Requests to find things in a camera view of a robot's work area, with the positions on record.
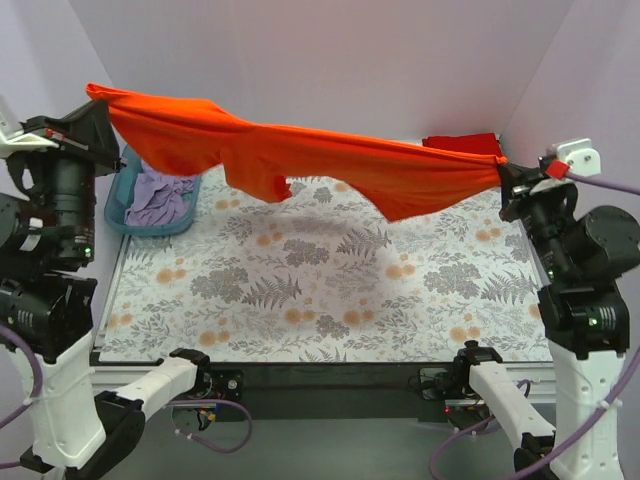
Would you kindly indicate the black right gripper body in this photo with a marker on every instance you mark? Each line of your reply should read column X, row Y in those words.
column 523, row 189

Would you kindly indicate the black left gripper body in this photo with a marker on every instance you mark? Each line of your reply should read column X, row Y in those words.
column 80, row 145

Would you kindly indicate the orange t shirt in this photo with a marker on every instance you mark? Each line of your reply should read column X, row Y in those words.
column 187, row 137

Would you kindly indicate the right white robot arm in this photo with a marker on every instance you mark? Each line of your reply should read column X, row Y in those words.
column 586, row 321

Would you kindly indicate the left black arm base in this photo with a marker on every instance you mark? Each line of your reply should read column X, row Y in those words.
column 216, row 384

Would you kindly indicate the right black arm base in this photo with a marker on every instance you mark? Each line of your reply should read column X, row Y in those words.
column 439, row 384

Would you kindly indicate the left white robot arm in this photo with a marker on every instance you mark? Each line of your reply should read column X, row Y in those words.
column 47, row 236

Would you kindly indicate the folded red t shirt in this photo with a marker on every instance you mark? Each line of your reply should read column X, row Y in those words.
column 479, row 144

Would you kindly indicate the teal plastic bin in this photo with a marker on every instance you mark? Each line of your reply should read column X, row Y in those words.
column 120, row 198

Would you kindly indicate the crumpled lavender t shirt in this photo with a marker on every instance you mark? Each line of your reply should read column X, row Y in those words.
column 158, row 199

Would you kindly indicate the floral patterned table mat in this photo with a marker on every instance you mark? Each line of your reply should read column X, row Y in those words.
column 323, row 277

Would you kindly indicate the aluminium rail frame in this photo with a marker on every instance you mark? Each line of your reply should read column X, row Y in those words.
column 328, row 391

